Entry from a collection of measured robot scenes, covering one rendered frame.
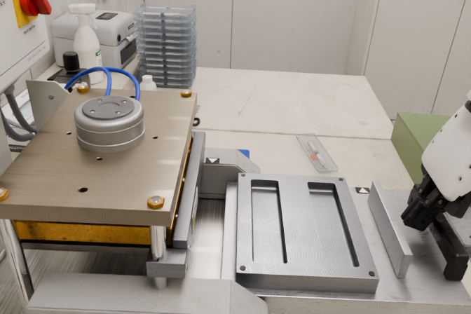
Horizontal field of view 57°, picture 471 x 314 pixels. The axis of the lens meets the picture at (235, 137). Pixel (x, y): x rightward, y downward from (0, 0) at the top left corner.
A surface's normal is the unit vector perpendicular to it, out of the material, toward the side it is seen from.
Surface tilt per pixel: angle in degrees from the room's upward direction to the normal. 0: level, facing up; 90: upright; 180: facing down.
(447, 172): 75
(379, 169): 0
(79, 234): 90
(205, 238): 0
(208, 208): 0
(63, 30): 86
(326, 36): 90
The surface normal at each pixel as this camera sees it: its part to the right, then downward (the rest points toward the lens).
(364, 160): 0.04, -0.87
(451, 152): -0.94, -0.29
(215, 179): -0.02, 0.50
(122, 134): 0.58, 0.43
